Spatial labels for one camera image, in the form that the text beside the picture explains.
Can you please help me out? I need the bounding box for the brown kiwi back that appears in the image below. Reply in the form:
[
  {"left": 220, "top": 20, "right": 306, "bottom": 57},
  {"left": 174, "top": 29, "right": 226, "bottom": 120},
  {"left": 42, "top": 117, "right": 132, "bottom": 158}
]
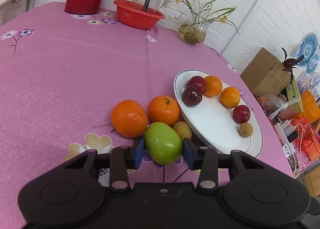
[{"left": 172, "top": 121, "right": 193, "bottom": 140}]

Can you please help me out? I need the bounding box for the brown kiwi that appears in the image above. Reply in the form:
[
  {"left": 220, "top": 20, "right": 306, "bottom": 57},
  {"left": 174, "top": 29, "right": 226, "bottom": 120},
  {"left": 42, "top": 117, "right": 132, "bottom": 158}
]
[
  {"left": 238, "top": 123, "right": 253, "bottom": 138},
  {"left": 172, "top": 121, "right": 193, "bottom": 140}
]

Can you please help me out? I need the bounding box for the green apple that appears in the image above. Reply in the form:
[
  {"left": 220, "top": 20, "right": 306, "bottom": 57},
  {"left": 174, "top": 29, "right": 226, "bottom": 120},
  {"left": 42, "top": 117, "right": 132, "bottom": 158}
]
[{"left": 144, "top": 122, "right": 183, "bottom": 166}]

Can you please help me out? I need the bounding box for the brown kiwi front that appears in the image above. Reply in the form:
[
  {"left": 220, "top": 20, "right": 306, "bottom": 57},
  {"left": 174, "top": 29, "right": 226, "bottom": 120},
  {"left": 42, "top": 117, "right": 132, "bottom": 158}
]
[{"left": 238, "top": 123, "right": 253, "bottom": 138}]

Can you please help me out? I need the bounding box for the red apple front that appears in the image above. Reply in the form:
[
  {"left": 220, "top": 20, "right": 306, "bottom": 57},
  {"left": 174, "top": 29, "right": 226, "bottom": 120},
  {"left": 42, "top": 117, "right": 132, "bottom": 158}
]
[{"left": 233, "top": 105, "right": 251, "bottom": 124}]

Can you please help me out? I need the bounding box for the dark red apple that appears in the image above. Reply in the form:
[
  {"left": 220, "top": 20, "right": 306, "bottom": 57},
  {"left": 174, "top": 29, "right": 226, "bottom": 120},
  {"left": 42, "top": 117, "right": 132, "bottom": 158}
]
[{"left": 182, "top": 86, "right": 202, "bottom": 107}]

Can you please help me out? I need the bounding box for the large orange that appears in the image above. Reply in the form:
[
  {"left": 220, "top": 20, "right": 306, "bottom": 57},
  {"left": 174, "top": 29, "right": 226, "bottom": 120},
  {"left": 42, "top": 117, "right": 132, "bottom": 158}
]
[
  {"left": 204, "top": 75, "right": 222, "bottom": 97},
  {"left": 220, "top": 87, "right": 240, "bottom": 109}
]

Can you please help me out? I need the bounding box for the large orange front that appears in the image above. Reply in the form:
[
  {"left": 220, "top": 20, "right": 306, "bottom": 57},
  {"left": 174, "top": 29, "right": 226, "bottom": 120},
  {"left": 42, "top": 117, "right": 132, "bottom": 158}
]
[{"left": 204, "top": 75, "right": 222, "bottom": 97}]

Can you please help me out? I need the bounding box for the white porcelain plate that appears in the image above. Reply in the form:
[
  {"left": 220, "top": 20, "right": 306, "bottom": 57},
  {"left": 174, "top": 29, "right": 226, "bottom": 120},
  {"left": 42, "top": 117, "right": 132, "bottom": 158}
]
[{"left": 173, "top": 69, "right": 264, "bottom": 157}]

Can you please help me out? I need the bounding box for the tangerine with stem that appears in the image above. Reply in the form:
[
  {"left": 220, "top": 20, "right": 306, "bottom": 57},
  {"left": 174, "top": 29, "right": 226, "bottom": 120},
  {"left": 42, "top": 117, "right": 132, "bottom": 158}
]
[{"left": 147, "top": 95, "right": 180, "bottom": 126}]

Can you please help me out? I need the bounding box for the white power strip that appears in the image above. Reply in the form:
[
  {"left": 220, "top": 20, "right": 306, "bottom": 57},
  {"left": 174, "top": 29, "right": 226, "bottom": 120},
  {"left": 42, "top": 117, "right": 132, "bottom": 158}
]
[{"left": 274, "top": 120, "right": 298, "bottom": 159}]

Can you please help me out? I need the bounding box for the clear plastic bag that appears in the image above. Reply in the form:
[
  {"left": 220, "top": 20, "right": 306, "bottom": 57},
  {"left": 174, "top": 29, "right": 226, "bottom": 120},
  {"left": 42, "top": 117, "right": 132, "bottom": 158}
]
[{"left": 258, "top": 95, "right": 300, "bottom": 126}]

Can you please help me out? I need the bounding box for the brown cardboard box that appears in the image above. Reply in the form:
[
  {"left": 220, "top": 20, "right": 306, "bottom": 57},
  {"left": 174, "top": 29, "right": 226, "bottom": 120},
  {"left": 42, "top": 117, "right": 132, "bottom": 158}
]
[{"left": 240, "top": 48, "right": 291, "bottom": 97}]

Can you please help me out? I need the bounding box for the pink floral tablecloth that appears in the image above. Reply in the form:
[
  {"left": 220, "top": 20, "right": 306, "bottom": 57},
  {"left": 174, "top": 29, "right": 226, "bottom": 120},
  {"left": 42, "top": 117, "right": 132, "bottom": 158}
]
[{"left": 1, "top": 3, "right": 291, "bottom": 228}]

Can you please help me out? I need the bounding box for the red plastic bag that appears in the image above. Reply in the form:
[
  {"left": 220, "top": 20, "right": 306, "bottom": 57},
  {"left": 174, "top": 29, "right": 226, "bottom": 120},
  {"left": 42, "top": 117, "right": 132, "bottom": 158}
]
[{"left": 290, "top": 116, "right": 320, "bottom": 172}]

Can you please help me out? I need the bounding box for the green paper box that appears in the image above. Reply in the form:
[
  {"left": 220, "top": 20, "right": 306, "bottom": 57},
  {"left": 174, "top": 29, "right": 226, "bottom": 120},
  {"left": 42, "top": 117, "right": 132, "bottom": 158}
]
[{"left": 286, "top": 79, "right": 304, "bottom": 113}]

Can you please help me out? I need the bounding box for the orange bag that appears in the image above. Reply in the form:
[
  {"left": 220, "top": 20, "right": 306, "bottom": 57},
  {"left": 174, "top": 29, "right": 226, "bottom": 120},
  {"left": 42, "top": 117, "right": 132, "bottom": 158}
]
[{"left": 300, "top": 90, "right": 320, "bottom": 123}]

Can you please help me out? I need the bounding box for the dark purple leaf plant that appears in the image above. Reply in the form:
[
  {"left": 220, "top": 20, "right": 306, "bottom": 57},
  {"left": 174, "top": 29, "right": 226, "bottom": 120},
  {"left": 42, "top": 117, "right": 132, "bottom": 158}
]
[{"left": 281, "top": 48, "right": 304, "bottom": 84}]

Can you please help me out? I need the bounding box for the glass vase with plant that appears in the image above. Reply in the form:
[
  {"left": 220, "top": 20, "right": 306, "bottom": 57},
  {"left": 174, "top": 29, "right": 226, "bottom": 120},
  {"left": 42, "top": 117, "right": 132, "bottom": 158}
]
[{"left": 172, "top": 0, "right": 239, "bottom": 46}]

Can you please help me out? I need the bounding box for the red plastic basket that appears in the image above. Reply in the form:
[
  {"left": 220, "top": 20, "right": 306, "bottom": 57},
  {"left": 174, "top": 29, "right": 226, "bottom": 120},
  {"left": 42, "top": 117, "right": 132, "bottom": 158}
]
[{"left": 114, "top": 0, "right": 165, "bottom": 30}]

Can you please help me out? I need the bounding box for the blue round wall decoration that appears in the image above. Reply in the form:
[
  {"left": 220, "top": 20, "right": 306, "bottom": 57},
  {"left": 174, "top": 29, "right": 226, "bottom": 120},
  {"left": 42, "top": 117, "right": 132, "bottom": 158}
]
[{"left": 297, "top": 33, "right": 319, "bottom": 74}]

